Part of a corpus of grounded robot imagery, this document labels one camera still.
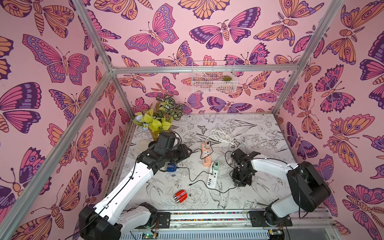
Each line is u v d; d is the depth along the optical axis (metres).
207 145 0.94
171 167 0.90
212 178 0.85
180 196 0.79
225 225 0.73
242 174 0.74
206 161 0.92
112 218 0.39
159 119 0.86
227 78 0.92
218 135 1.06
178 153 0.66
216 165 0.85
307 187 0.44
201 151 0.98
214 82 1.06
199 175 0.88
